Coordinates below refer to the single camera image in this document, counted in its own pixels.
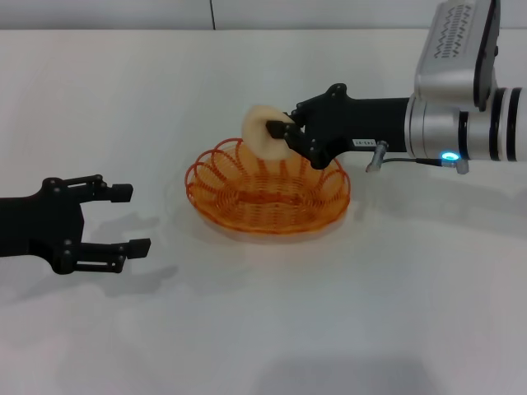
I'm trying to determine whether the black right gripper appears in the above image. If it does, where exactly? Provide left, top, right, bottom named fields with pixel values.
left=266, top=83, right=411, bottom=170

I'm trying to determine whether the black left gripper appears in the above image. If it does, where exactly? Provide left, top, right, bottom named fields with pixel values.
left=0, top=174, right=152, bottom=276

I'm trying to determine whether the cream round bread bun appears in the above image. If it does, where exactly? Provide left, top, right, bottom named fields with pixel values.
left=240, top=105, right=294, bottom=161

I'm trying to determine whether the orange woven plastic basket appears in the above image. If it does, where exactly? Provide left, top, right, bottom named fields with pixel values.
left=184, top=137, right=352, bottom=240

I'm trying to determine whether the grey right arm cable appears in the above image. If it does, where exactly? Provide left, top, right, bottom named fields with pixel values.
left=365, top=139, right=470, bottom=175

